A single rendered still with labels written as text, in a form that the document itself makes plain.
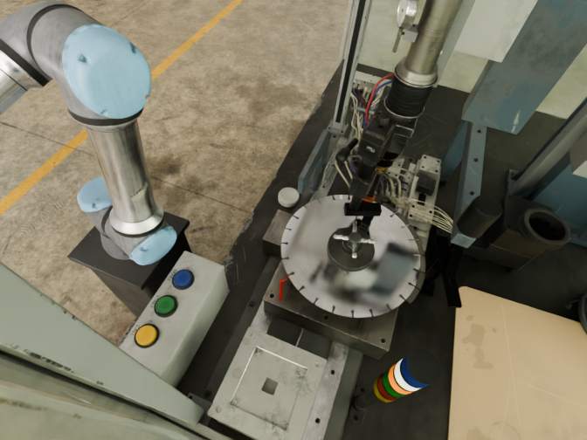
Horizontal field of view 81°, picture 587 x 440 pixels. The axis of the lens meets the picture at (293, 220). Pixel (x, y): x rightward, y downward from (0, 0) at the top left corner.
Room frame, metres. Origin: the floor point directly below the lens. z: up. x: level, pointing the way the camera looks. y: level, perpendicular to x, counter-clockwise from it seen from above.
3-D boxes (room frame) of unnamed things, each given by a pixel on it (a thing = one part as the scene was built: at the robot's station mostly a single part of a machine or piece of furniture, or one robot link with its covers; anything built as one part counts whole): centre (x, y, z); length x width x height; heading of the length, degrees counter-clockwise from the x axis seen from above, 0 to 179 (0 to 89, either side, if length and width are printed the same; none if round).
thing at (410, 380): (0.12, -0.20, 1.14); 0.05 x 0.04 x 0.03; 73
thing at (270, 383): (0.11, 0.01, 0.82); 0.18 x 0.18 x 0.15; 73
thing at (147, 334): (0.19, 0.28, 0.90); 0.04 x 0.04 x 0.02
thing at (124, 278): (0.50, 0.48, 0.37); 0.40 x 0.40 x 0.75; 73
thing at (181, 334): (0.25, 0.25, 0.82); 0.28 x 0.11 x 0.15; 163
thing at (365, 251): (0.42, -0.14, 0.96); 0.11 x 0.11 x 0.03
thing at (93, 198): (0.50, 0.47, 0.91); 0.13 x 0.12 x 0.14; 55
